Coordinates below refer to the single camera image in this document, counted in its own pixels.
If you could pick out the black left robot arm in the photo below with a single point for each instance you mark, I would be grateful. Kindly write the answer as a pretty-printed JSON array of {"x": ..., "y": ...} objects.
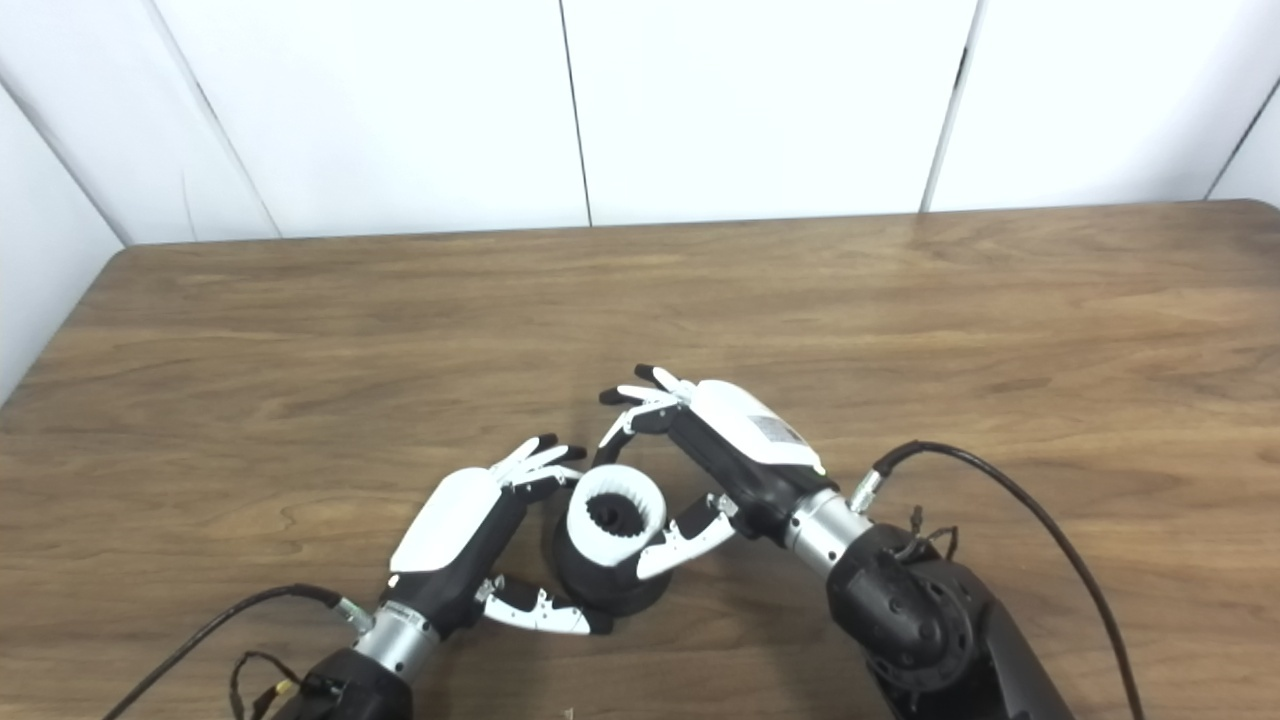
[{"x": 365, "y": 670}]

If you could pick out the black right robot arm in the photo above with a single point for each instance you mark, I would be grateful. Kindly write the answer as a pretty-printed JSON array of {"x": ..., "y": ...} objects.
[{"x": 900, "y": 610}]

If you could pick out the round black part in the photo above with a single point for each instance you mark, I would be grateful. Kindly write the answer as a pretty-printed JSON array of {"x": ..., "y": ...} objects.
[{"x": 605, "y": 570}]

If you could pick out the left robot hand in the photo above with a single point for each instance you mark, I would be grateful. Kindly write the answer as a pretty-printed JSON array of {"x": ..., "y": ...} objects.
[{"x": 465, "y": 545}]

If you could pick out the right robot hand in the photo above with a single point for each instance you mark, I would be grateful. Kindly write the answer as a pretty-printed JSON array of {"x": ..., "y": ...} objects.
[{"x": 730, "y": 460}]

